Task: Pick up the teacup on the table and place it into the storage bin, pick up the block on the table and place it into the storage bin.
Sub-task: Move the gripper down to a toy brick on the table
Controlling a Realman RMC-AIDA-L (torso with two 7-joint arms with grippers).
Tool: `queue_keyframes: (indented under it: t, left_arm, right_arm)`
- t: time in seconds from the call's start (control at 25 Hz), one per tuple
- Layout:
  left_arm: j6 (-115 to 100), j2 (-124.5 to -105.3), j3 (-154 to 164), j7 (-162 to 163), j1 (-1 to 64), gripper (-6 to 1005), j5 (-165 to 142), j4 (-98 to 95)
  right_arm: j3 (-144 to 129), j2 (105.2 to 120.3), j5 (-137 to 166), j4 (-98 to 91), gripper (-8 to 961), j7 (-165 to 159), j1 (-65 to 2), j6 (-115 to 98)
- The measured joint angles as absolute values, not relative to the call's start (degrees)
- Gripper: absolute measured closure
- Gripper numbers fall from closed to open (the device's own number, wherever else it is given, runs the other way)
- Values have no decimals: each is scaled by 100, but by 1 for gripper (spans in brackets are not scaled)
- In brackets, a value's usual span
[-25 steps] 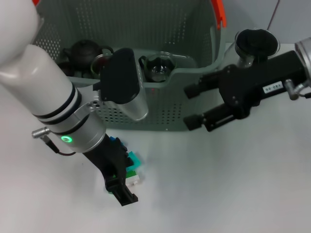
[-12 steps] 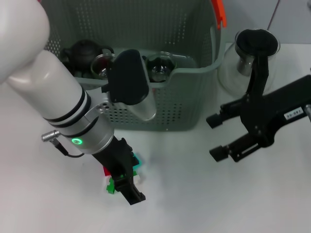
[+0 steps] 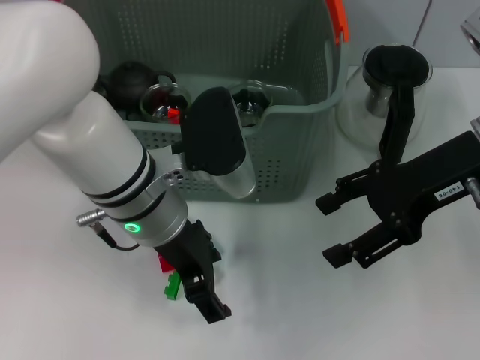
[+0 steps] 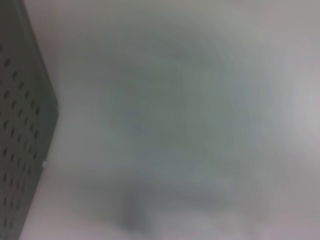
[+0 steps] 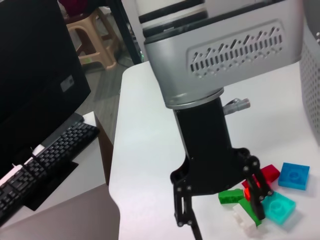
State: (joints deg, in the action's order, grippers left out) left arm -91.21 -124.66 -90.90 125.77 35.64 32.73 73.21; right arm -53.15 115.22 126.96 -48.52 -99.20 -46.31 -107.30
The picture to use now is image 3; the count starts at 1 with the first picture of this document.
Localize right gripper cable metal plugs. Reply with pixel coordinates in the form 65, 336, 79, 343
464, 175, 480, 211

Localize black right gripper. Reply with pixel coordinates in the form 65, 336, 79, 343
315, 130, 480, 270

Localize green toy brick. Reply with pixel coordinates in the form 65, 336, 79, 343
163, 270, 184, 301

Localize glass teacup black base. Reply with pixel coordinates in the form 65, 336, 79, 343
139, 82, 193, 125
226, 82, 273, 128

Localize dark clay teapot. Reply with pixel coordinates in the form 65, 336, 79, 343
97, 61, 176, 107

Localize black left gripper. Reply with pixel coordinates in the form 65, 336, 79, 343
153, 220, 233, 326

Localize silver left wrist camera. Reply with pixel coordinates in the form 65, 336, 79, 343
171, 86, 257, 200

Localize grey perforated storage bin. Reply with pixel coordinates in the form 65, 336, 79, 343
55, 0, 352, 203

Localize dark red toy brick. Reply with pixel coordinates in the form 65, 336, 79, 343
157, 253, 176, 274

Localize glass carafe black handle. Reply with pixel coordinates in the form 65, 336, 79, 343
335, 43, 433, 166

